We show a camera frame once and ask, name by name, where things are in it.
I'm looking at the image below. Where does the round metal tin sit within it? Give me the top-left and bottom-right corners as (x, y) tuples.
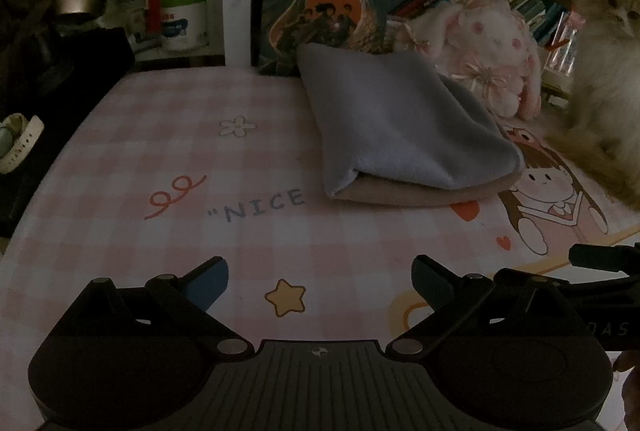
(53, 0), (107, 25)

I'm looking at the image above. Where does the black bag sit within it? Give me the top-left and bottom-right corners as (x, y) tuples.
(0, 27), (137, 239)

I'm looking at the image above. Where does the person's right hand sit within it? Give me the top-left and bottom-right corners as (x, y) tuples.
(612, 350), (640, 431)

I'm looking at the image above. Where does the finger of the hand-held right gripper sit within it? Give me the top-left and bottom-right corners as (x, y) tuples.
(569, 241), (640, 273)
(560, 277), (640, 301)

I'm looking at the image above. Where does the blue and beige fleece garment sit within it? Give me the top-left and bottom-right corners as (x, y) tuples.
(296, 42), (527, 208)

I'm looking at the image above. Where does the dark furry figure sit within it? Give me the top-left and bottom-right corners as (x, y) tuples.
(0, 0), (64, 79)

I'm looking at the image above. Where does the pink checked printed mat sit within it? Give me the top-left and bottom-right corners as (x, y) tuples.
(0, 63), (640, 431)

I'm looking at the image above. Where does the pink plush bunny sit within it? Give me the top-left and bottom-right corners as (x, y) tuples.
(400, 0), (544, 122)

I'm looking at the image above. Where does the fluffy cream cat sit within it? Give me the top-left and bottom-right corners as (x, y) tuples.
(544, 0), (640, 214)

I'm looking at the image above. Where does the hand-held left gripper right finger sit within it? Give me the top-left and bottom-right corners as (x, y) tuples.
(385, 254), (594, 359)

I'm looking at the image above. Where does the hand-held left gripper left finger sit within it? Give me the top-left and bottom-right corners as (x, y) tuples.
(52, 255), (252, 360)

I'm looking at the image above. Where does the white tub with green lid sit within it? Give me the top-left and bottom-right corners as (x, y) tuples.
(159, 0), (209, 52)

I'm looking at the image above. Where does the white smartwatch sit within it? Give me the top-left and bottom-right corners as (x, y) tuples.
(0, 112), (45, 175)

